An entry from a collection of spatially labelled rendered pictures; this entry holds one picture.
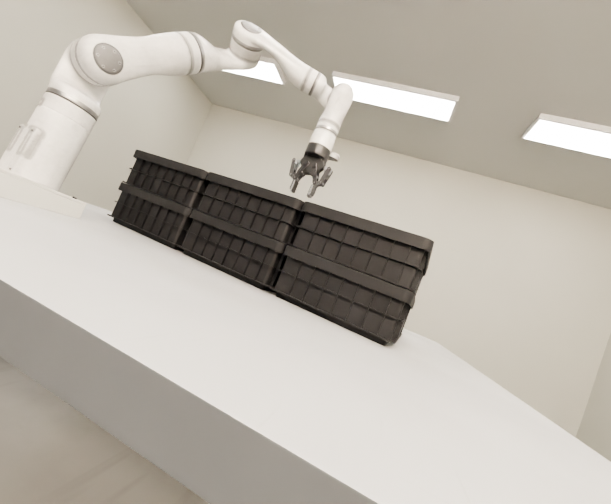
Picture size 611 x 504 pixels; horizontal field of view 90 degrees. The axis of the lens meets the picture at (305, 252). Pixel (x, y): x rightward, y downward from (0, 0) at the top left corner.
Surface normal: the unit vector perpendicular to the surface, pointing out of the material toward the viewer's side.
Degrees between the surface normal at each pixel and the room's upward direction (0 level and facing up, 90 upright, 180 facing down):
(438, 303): 90
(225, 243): 90
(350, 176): 90
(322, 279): 90
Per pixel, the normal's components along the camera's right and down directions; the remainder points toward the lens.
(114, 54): 0.79, 0.14
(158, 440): -0.23, -0.16
